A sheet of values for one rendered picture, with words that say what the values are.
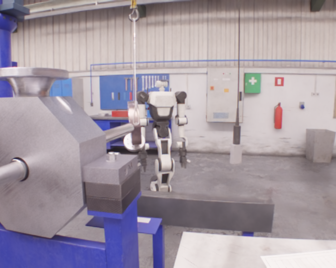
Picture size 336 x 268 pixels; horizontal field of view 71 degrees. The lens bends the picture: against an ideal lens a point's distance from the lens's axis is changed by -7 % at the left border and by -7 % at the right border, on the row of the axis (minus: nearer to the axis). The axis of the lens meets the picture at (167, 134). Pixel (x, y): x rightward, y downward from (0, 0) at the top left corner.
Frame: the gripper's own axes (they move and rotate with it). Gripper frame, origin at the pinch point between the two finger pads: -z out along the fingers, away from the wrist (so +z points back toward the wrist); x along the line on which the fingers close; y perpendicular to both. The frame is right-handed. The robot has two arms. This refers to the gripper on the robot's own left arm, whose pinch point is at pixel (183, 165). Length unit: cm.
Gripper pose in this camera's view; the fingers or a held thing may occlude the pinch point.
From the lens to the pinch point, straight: 277.8
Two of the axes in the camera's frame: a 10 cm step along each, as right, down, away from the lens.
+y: 9.6, -0.4, 2.9
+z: -0.6, -10.0, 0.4
